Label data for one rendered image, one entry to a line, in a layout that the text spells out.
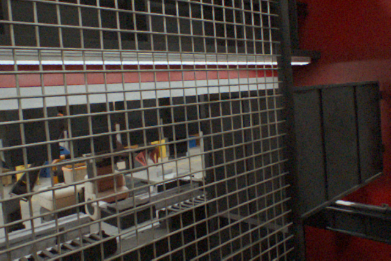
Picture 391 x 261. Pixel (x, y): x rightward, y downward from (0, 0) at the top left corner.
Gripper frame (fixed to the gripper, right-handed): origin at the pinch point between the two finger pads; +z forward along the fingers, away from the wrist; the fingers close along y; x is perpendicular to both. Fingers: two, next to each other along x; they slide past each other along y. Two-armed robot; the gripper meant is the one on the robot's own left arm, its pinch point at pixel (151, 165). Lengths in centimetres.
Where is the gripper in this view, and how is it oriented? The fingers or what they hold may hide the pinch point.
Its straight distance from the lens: 167.9
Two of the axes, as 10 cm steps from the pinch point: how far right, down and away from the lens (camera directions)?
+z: 3.9, 8.6, -3.2
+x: -5.4, 5.0, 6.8
